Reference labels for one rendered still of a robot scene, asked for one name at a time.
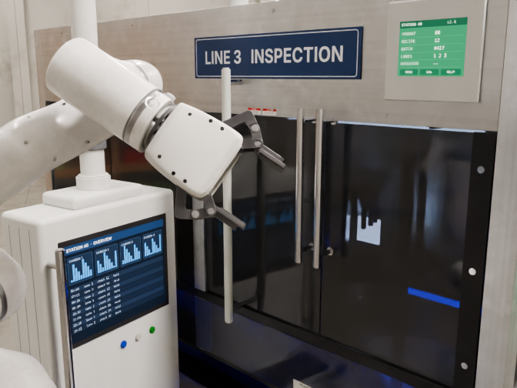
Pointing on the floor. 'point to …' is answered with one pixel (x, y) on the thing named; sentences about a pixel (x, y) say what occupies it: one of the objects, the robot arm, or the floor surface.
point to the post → (502, 238)
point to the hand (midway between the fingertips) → (258, 194)
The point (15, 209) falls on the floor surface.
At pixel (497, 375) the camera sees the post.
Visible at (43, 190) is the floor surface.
